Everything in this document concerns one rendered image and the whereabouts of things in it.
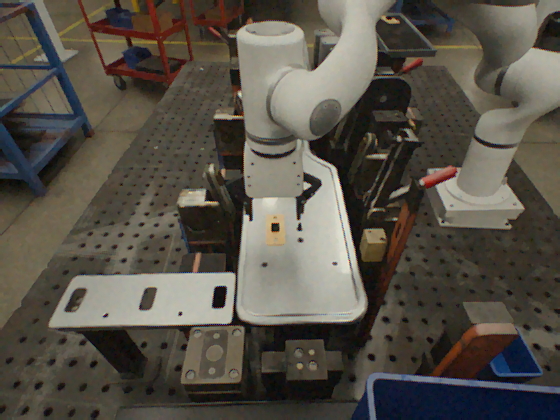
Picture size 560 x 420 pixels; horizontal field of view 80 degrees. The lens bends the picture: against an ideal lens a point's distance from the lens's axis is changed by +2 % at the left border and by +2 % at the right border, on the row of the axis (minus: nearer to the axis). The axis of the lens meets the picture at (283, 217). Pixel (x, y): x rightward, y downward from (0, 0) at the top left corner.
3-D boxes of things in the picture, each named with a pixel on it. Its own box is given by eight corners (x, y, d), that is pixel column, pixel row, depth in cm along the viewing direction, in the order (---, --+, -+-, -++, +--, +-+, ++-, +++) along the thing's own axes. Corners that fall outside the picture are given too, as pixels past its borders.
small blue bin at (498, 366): (457, 343, 81) (472, 325, 75) (498, 342, 81) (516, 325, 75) (477, 391, 74) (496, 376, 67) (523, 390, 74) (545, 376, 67)
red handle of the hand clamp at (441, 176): (365, 196, 64) (450, 158, 58) (370, 203, 65) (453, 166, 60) (370, 211, 61) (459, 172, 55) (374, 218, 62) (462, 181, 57)
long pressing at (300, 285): (258, 41, 151) (258, 37, 150) (307, 41, 151) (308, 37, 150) (232, 327, 53) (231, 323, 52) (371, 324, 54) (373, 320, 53)
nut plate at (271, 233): (266, 215, 70) (265, 211, 69) (283, 214, 70) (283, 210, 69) (265, 245, 64) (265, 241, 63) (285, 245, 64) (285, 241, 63)
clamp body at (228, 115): (224, 195, 120) (209, 104, 96) (258, 195, 120) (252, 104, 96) (222, 213, 114) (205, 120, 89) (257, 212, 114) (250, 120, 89)
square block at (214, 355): (222, 404, 72) (189, 324, 46) (259, 403, 72) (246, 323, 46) (217, 449, 66) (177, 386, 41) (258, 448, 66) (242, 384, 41)
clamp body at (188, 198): (202, 275, 95) (174, 181, 71) (243, 274, 96) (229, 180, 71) (197, 303, 89) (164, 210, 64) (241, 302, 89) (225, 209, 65)
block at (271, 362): (267, 410, 71) (261, 351, 49) (323, 409, 71) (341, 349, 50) (267, 427, 69) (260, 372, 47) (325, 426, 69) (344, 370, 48)
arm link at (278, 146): (301, 111, 53) (300, 128, 55) (246, 112, 53) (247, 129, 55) (305, 139, 47) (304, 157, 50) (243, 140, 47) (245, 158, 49)
